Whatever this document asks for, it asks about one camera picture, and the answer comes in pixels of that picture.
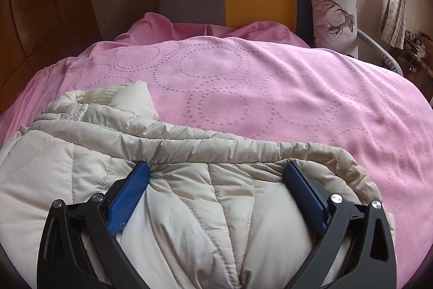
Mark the beige quilted down jacket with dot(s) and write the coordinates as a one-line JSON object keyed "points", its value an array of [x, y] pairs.
{"points": [[216, 213]]}

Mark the brown wooden wardrobe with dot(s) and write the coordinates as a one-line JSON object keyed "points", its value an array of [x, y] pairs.
{"points": [[38, 33]]}

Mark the pink bed cover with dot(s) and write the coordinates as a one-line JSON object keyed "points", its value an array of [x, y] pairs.
{"points": [[263, 82]]}

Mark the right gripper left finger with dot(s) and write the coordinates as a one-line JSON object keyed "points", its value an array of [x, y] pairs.
{"points": [[63, 261]]}

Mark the grey metal bed rail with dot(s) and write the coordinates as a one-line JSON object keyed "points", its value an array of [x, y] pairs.
{"points": [[392, 64]]}

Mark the cluttered wooden side table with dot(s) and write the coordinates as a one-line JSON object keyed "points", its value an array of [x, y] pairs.
{"points": [[416, 60]]}

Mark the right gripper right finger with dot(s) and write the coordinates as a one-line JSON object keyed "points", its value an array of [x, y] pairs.
{"points": [[355, 247]]}

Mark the white deer print pillow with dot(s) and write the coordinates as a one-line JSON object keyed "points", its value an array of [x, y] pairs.
{"points": [[335, 25]]}

